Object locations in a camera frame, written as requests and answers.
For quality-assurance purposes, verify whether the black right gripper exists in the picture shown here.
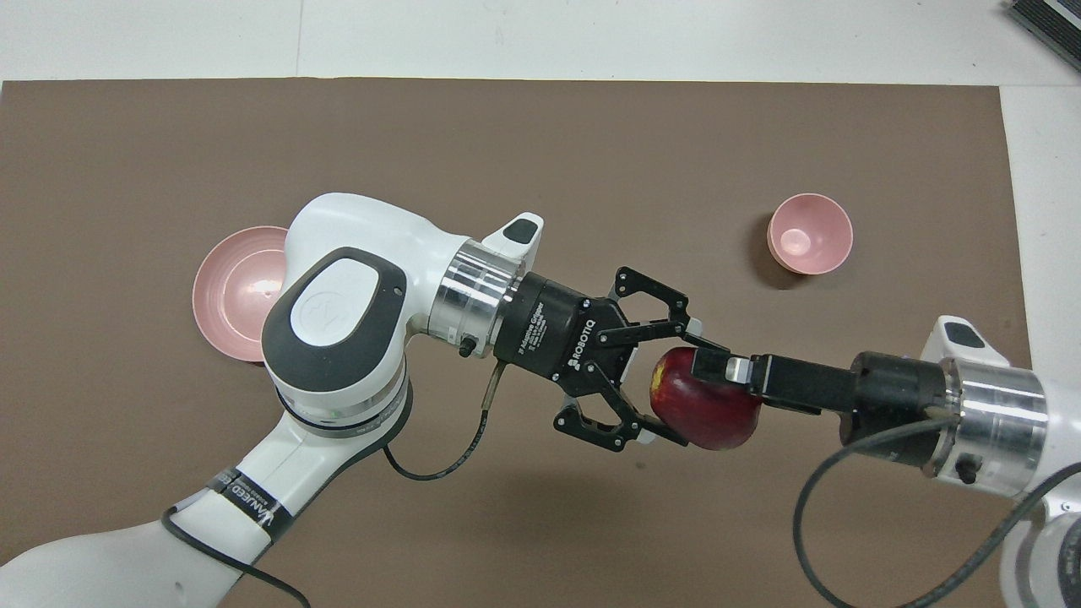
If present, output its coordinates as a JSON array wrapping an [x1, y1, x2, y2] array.
[[691, 346, 951, 464]]

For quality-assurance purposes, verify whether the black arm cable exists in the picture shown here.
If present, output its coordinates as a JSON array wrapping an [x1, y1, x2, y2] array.
[[794, 418, 1081, 608], [160, 363, 508, 608]]

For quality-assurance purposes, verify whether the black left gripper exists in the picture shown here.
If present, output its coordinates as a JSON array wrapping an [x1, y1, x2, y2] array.
[[494, 266, 731, 453]]

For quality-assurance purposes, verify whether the dark ribbed box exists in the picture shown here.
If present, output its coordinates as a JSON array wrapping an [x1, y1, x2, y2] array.
[[1007, 0, 1081, 73]]

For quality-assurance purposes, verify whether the red apple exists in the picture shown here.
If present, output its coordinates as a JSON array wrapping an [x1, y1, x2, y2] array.
[[649, 346, 763, 452]]

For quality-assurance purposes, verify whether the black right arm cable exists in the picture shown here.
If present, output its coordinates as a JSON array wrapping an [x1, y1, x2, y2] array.
[[794, 418, 1081, 608]]

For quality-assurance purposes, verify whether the pink plate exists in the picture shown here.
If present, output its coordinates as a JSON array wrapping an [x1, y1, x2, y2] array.
[[193, 225, 292, 364]]

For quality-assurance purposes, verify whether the brown table mat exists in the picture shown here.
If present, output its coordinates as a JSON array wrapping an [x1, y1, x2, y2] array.
[[0, 79, 1038, 608]]

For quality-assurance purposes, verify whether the pink bowl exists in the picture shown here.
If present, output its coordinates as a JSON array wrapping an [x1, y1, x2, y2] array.
[[767, 193, 854, 275]]

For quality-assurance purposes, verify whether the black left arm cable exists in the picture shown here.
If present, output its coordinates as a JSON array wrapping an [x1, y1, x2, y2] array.
[[160, 363, 508, 608]]

